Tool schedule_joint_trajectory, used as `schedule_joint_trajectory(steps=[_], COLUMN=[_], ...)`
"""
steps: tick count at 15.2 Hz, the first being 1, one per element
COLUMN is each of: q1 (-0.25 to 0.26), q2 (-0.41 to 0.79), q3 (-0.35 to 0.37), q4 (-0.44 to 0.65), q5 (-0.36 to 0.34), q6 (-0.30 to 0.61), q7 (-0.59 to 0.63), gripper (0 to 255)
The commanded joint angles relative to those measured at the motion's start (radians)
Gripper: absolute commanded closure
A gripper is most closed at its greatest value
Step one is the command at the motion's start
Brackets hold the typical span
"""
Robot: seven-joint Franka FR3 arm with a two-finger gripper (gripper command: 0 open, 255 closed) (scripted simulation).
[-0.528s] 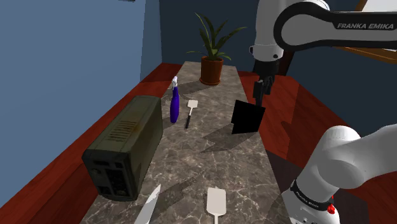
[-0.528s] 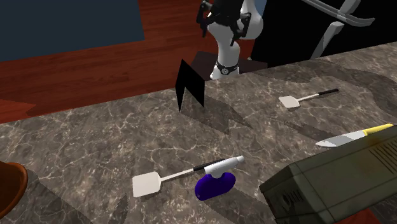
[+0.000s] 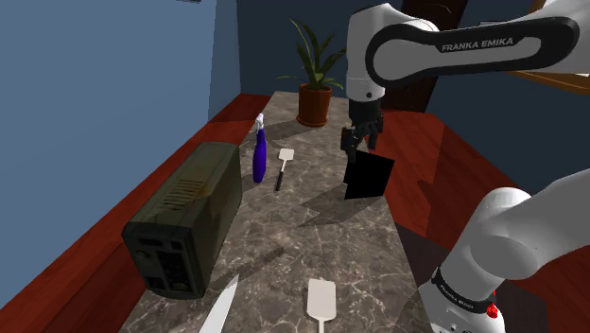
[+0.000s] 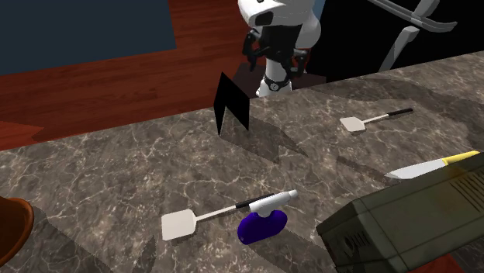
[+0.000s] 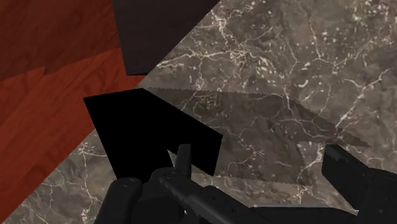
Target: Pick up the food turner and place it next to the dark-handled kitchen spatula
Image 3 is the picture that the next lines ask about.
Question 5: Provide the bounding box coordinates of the blue spray bottle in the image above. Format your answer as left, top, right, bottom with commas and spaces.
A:
251, 113, 269, 184

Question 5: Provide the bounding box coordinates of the dark green box appliance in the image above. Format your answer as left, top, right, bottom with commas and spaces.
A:
121, 140, 244, 301

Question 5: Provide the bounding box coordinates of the large white spatula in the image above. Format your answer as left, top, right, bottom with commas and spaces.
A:
305, 277, 338, 333

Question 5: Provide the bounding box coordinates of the white knife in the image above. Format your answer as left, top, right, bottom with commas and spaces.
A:
197, 273, 240, 333

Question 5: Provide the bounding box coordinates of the small white black-handled spatula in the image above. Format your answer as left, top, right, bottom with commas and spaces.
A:
273, 147, 296, 193

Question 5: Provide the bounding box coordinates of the black flat square object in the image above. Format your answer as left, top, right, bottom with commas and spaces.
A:
342, 150, 396, 201

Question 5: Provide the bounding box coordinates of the potted green plant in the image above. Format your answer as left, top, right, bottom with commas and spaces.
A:
275, 17, 348, 129

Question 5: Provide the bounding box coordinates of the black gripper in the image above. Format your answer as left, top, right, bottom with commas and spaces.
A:
340, 97, 385, 164

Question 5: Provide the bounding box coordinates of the dark brown door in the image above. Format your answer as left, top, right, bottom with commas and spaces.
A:
380, 0, 469, 114

